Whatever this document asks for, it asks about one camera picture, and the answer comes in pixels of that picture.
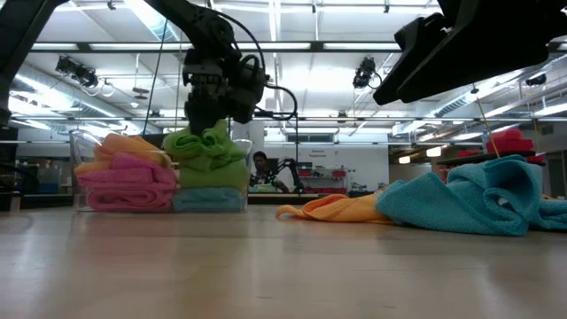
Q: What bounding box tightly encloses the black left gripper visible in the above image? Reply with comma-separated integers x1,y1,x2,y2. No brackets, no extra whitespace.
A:
182,47,243,136

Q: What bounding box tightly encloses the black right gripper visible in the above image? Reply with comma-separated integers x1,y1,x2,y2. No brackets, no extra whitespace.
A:
372,0,567,106

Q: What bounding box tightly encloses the green microfiber towel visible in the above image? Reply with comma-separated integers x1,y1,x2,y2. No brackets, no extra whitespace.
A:
161,119,248,172
178,159,249,191

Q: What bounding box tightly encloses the orange microfiber towel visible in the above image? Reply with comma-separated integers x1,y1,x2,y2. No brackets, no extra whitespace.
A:
275,191,393,225
74,132,174,176

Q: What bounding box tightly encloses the blue microfiber towel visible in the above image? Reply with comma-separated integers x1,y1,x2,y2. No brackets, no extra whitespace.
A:
171,185,247,212
375,153,567,237

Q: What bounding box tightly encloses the pink microfiber towel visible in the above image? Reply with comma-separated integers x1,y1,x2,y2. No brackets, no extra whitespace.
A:
87,183,175,213
76,152,178,192

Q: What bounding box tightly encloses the white square column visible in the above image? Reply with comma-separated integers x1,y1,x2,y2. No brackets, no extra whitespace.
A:
231,119,266,154

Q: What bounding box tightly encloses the black computer monitor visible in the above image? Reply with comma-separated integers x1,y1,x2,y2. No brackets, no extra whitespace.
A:
140,132,169,150

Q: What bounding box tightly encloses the black ceiling-mounted device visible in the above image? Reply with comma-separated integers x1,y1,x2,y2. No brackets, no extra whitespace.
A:
353,56,384,90
54,55,100,89

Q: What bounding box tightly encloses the person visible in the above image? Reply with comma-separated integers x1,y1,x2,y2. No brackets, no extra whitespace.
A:
248,150,290,194

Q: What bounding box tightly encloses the black and red machine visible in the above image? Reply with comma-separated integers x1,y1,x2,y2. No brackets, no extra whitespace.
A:
276,157,307,194

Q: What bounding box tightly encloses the long black ceiling beam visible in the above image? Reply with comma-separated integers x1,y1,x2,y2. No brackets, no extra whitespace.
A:
30,41,402,55

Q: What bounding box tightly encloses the clear plastic bin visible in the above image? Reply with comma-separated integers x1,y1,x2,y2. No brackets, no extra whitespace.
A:
69,129,255,214

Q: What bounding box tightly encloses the white shelf with red bins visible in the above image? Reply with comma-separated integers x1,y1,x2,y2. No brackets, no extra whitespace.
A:
297,167,349,195

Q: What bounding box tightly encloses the yellow hanging rope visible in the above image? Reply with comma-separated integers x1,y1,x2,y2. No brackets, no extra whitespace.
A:
172,26,185,134
474,88,501,157

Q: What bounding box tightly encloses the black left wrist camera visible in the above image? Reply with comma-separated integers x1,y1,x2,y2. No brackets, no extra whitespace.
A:
229,55,269,125

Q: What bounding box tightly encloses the black hanging cable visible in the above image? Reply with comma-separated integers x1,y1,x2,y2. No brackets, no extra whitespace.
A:
140,17,169,136

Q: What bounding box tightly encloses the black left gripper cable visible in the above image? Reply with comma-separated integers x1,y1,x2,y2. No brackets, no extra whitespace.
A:
212,8,299,121

